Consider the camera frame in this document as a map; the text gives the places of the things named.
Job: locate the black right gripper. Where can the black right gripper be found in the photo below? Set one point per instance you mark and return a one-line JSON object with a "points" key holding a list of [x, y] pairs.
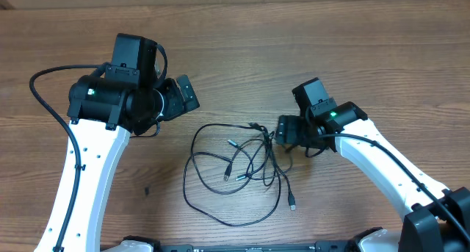
{"points": [[283, 130]]}

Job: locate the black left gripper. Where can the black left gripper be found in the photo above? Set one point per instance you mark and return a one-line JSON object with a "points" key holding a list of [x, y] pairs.
{"points": [[175, 105]]}

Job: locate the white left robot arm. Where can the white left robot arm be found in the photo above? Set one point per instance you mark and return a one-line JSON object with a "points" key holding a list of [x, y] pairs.
{"points": [[117, 101]]}

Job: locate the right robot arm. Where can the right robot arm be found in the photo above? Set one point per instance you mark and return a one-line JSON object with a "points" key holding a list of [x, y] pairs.
{"points": [[434, 217]]}

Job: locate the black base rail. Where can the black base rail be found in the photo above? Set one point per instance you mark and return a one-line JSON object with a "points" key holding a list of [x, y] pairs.
{"points": [[264, 246]]}

